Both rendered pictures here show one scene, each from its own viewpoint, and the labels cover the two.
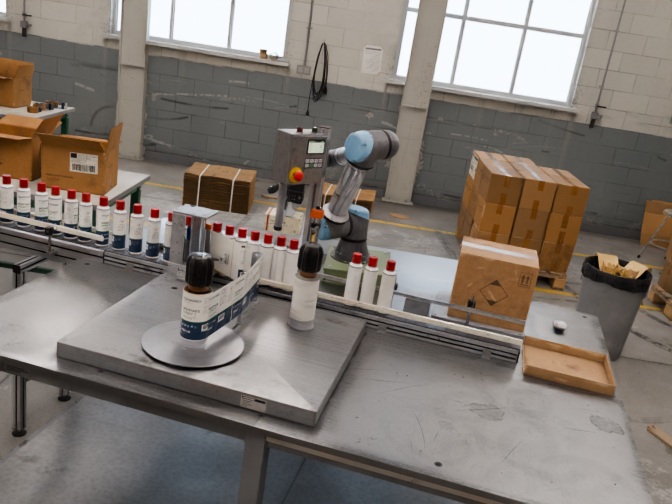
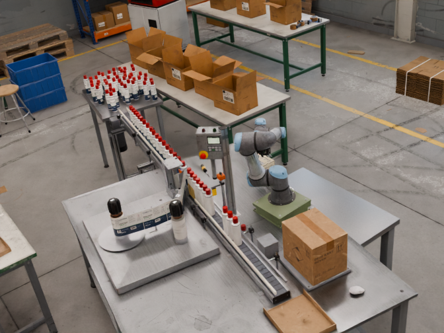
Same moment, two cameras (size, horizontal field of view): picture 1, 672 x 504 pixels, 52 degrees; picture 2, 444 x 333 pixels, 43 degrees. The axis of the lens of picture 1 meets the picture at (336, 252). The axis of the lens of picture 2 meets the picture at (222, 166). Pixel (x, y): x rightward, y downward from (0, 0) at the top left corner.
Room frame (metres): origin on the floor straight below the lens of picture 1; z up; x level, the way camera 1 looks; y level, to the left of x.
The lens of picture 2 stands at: (0.83, -2.41, 3.11)
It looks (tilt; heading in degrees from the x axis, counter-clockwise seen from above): 31 degrees down; 55
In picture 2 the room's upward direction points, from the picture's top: 7 degrees counter-clockwise
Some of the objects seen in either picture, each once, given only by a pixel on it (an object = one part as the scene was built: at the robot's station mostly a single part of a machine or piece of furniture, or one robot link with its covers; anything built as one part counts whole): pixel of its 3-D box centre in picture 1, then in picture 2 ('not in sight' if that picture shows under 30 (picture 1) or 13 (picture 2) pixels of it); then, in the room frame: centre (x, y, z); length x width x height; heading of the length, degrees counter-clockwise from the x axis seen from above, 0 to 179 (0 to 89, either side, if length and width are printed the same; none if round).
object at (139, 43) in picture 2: not in sight; (145, 47); (3.83, 3.23, 0.97); 0.45 x 0.40 x 0.37; 0
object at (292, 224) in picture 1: (283, 221); (261, 164); (3.01, 0.26, 0.99); 0.16 x 0.12 x 0.07; 88
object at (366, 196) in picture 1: (342, 200); not in sight; (7.05, 0.01, 0.11); 0.65 x 0.54 x 0.22; 86
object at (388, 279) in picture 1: (387, 286); (236, 230); (2.39, -0.21, 0.98); 0.05 x 0.05 x 0.20
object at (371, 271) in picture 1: (369, 282); (231, 224); (2.41, -0.14, 0.98); 0.05 x 0.05 x 0.20
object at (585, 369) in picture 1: (566, 364); (298, 318); (2.25, -0.88, 0.85); 0.30 x 0.26 x 0.04; 78
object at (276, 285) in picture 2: (302, 298); (216, 221); (2.45, 0.10, 0.86); 1.65 x 0.08 x 0.04; 78
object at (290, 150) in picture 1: (300, 156); (211, 143); (2.56, 0.19, 1.38); 0.17 x 0.10 x 0.19; 134
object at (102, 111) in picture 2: not in sight; (129, 133); (3.02, 2.39, 0.46); 0.73 x 0.62 x 0.93; 78
